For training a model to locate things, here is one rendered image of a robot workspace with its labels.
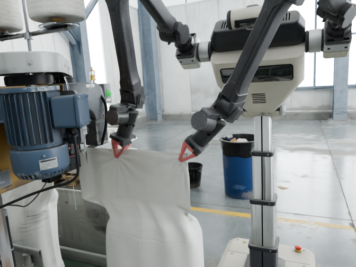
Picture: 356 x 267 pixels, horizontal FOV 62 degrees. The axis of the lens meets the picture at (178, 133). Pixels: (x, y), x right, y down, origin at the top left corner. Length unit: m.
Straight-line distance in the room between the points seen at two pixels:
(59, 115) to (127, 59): 0.32
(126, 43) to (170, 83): 8.80
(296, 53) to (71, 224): 1.51
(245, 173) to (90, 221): 1.89
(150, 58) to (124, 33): 8.84
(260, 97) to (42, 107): 0.93
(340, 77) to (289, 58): 7.28
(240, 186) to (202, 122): 2.46
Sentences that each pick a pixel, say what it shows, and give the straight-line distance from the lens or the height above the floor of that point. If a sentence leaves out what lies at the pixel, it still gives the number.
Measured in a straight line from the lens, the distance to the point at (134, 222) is 1.15.
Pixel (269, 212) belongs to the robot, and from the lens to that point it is 1.61.
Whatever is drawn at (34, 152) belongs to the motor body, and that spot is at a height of 1.16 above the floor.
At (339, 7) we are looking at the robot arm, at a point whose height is 1.52.
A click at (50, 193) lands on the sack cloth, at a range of 1.45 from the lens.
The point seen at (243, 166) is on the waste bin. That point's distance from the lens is 3.20.
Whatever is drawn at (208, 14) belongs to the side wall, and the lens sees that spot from 9.48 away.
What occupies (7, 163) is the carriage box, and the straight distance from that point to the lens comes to 1.03.
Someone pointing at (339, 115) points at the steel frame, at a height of 0.18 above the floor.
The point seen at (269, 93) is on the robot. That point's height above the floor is 1.24.
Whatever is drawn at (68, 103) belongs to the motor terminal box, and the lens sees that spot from 0.82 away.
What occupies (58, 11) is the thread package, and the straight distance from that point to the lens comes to 0.96.
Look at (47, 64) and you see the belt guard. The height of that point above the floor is 1.38.
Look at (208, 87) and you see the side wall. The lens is 9.33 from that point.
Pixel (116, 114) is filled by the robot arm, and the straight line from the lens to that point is 1.03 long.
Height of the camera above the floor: 1.33
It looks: 10 degrees down
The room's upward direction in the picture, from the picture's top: 4 degrees counter-clockwise
